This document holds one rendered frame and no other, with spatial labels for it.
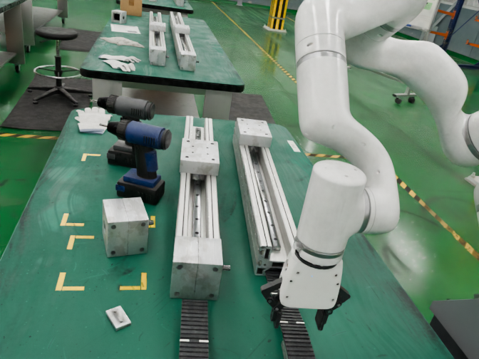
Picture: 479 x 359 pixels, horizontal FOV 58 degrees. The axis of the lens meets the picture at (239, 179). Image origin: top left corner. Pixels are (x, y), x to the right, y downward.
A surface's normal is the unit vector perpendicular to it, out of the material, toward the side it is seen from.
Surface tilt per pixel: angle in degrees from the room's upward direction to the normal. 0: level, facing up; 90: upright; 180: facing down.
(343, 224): 90
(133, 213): 0
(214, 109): 90
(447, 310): 90
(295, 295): 89
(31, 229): 0
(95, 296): 0
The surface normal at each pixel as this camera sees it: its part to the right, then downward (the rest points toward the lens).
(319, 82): -0.32, -0.28
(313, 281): 0.07, 0.55
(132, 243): 0.36, 0.47
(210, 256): 0.14, -0.88
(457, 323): -0.97, -0.04
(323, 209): -0.51, 0.33
